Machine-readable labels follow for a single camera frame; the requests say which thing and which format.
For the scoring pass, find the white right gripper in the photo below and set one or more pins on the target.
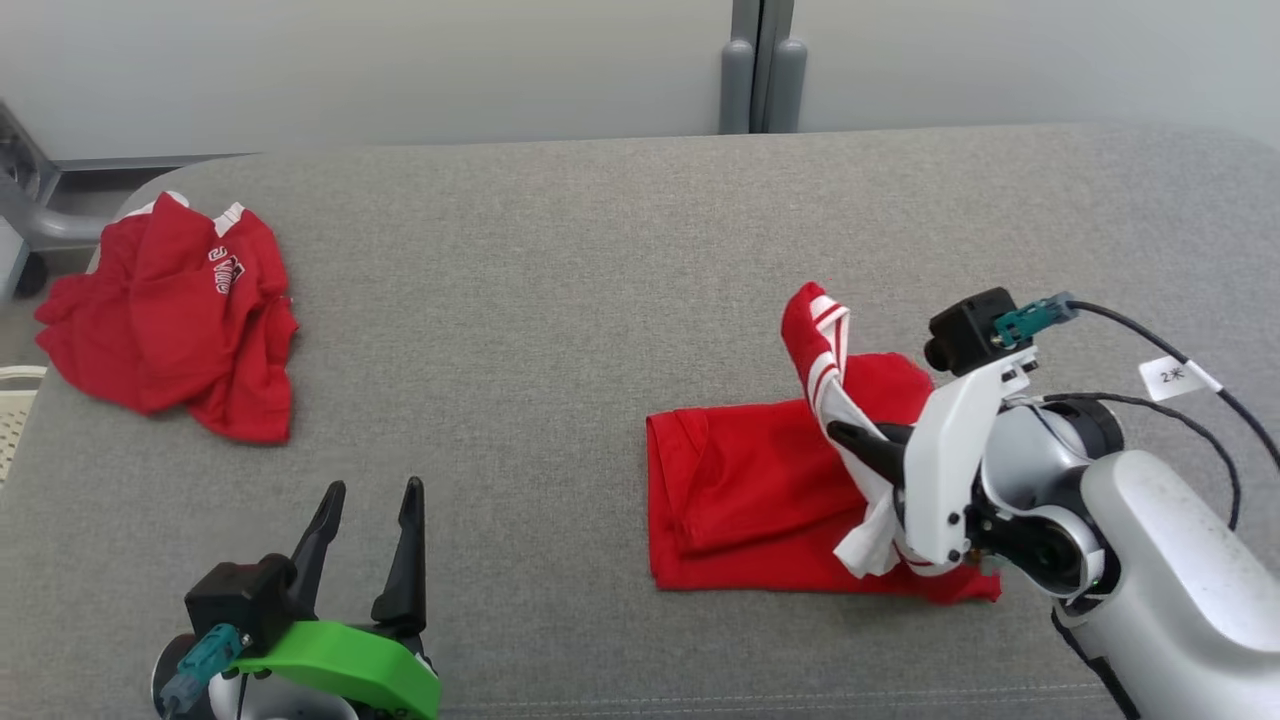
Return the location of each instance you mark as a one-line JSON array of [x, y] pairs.
[[940, 470]]

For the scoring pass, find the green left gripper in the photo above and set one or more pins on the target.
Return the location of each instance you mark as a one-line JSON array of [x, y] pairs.
[[360, 665]]

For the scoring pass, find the red white basketball jersey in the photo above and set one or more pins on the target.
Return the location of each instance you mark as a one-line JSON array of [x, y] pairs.
[[740, 500]]

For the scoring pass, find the red Bulls basketball shorts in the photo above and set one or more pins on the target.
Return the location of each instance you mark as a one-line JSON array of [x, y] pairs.
[[170, 320]]

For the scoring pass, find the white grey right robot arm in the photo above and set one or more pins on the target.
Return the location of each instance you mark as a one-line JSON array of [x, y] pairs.
[[1180, 570]]

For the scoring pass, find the cream perforated laundry basket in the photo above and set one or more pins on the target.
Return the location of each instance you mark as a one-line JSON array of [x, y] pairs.
[[18, 420]]

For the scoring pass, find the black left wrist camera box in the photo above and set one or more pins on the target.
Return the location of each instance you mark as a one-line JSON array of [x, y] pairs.
[[240, 600]]

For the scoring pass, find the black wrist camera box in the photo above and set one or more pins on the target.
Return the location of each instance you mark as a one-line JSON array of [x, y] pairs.
[[965, 330], [240, 600]]

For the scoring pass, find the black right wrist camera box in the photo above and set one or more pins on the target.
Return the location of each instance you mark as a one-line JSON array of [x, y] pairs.
[[965, 330]]

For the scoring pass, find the grey partition post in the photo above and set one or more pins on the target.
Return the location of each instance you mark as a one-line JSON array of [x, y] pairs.
[[765, 70]]

